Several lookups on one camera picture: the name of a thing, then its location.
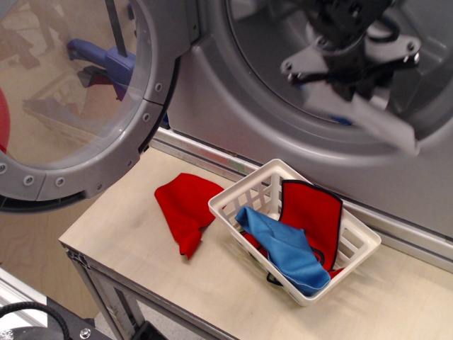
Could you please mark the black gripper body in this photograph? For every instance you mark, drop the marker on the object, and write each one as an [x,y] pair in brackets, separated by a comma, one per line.
[367,63]

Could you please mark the light grey cloth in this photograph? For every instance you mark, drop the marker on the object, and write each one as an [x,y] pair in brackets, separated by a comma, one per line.
[382,124]

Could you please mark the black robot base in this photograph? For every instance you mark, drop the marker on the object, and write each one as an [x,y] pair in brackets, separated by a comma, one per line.
[29,319]

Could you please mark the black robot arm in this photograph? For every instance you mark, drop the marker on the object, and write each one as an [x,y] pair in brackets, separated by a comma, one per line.
[343,22]

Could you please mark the grey washing machine front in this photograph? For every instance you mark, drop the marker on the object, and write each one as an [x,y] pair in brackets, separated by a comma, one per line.
[232,95]

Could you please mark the white plastic laundry basket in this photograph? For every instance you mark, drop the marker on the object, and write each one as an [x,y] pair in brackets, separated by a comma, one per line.
[261,190]

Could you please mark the grey round machine door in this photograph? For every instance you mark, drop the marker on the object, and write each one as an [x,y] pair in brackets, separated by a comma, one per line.
[69,143]

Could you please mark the dark blue cloth in drum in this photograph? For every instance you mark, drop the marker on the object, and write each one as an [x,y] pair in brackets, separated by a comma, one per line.
[341,119]

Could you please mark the red cloth with black trim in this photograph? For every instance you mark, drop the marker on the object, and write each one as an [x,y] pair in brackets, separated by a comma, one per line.
[317,212]

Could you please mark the light blue cloth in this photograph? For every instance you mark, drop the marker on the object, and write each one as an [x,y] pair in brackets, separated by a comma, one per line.
[288,250]

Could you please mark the red cloth on table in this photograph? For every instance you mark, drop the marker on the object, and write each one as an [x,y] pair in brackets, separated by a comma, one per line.
[184,203]

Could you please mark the blue clamp behind door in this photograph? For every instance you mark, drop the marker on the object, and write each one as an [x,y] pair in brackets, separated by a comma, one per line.
[108,67]

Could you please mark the red object behind door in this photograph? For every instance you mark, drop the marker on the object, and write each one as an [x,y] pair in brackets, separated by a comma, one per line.
[5,123]

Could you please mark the aluminium rail under machine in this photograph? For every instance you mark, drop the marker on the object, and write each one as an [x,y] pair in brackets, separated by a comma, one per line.
[413,240]

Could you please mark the aluminium table frame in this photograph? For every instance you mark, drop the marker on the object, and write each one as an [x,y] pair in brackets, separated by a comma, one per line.
[118,299]

